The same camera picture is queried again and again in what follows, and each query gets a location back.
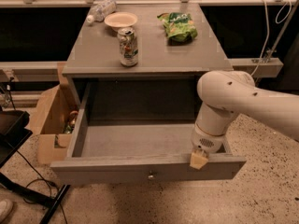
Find green chip bag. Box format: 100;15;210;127
157;12;198;43

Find cardboard box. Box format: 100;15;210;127
29;63;78;164

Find black stand with tray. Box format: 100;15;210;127
0;109;72;224

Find grey drawer cabinet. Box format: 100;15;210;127
64;4;232;121

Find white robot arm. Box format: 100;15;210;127
190;71;299;170

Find black floor cable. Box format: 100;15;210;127
15;150;69;224

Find bottles inside cardboard box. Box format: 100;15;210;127
63;110;78;134

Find white shoe tip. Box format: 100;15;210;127
0;199;13;223

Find clear plastic water bottle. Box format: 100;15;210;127
86;0;117;24

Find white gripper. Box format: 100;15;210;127
190;103;238;170

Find metal railing beam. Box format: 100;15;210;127
0;58;283;82

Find crushed soda can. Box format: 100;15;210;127
117;27;138;67

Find beige paper bowl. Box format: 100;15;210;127
104;12;137;32

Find white hanging cable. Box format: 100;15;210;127
249;0;271;77

